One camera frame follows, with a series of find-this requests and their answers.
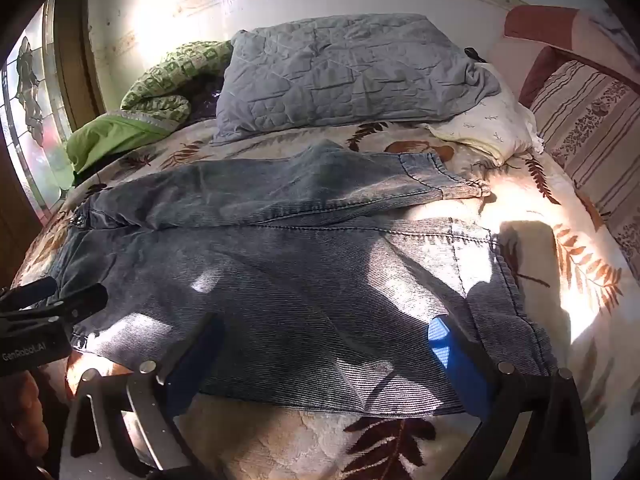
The blue-grey denim pants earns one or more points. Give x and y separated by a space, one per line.
280 260

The leaf printed blanket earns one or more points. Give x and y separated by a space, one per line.
280 445

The stained glass window pane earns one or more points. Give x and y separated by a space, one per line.
35 125

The brown wooden window frame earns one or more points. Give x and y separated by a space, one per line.
75 35

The green patterned blanket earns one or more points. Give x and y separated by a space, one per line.
150 95

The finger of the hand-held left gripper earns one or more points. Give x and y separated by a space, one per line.
75 302
30 291

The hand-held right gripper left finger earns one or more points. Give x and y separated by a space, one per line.
192 360

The small black object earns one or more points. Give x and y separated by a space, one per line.
471 54

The white pillow with small print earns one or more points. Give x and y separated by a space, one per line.
492 120

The striped floral cushion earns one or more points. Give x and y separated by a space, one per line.
595 125

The person's left hand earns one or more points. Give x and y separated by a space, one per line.
27 410

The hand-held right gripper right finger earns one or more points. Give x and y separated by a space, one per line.
452 360

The grey quilted pillow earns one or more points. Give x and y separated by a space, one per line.
345 72

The red and pink headboard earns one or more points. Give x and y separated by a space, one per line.
545 25

